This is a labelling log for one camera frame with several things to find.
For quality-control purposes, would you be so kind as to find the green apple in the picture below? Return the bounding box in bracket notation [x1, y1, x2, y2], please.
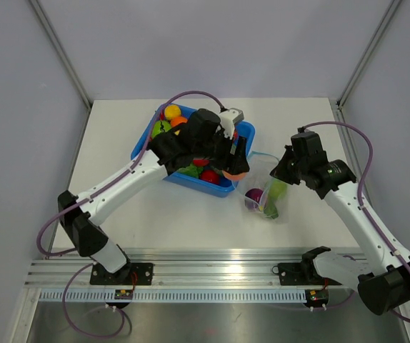
[269, 179, 288, 201]

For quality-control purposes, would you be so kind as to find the red tomato centre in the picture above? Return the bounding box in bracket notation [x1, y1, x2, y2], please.
[193, 159, 209, 166]

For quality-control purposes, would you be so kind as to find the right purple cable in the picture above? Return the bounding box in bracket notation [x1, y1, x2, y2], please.
[297, 121, 410, 324]

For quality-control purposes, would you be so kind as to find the orange peach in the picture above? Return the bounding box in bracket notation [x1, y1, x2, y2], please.
[222, 171, 247, 182]

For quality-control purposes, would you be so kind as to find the blue plastic bin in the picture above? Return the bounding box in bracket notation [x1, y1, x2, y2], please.
[131, 104, 256, 198]

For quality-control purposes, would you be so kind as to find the small red tomato front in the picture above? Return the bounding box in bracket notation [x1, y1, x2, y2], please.
[199, 169, 220, 185]

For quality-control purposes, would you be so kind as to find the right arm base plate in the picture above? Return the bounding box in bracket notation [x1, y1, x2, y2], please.
[271, 262, 341, 287]

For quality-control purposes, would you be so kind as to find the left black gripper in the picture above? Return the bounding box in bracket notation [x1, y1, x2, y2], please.
[194, 127, 249, 175]

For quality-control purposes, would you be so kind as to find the striped green watermelon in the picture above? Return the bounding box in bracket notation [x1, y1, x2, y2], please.
[151, 120, 171, 139]

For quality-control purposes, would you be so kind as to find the clear zip top bag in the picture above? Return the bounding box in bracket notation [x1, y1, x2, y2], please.
[236, 151, 289, 223]

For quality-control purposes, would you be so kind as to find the green lettuce leaf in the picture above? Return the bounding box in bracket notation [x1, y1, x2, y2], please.
[176, 164, 204, 179]

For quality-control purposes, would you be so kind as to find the left aluminium frame post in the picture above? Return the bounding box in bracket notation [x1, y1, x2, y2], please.
[27, 0, 93, 112]

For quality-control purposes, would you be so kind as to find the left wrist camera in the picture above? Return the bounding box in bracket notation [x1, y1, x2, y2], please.
[219, 108, 244, 139]

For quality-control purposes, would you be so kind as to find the aluminium frame post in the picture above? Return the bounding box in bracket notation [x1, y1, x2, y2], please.
[336, 0, 404, 109]
[27, 0, 93, 112]

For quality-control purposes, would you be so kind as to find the purple onion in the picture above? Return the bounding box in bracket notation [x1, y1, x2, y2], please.
[244, 188, 264, 211]

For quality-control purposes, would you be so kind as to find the orange fruit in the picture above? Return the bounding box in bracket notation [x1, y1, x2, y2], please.
[170, 116, 188, 128]

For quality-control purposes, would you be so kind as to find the white slotted cable duct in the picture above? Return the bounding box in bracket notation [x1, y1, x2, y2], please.
[39, 288, 306, 304]

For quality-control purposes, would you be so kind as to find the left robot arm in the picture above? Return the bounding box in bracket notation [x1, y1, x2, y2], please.
[58, 109, 249, 284]

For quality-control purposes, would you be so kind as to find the yellow lemon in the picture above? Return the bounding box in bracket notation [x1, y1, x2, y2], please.
[164, 104, 181, 121]

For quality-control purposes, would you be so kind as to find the right aluminium frame post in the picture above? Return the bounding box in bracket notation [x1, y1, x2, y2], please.
[336, 0, 404, 109]

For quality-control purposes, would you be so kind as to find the purple cable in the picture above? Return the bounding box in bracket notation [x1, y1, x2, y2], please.
[297, 121, 410, 324]
[36, 89, 227, 337]

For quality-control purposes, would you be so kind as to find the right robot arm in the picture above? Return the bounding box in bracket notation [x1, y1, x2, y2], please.
[271, 131, 410, 315]

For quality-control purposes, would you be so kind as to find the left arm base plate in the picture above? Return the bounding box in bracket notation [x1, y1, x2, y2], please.
[89, 262, 154, 286]

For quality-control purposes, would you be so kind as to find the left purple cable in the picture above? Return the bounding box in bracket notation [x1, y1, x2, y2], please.
[36, 89, 227, 337]

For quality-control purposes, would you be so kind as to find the aluminium mounting rail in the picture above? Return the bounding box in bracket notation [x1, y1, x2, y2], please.
[24, 248, 377, 290]

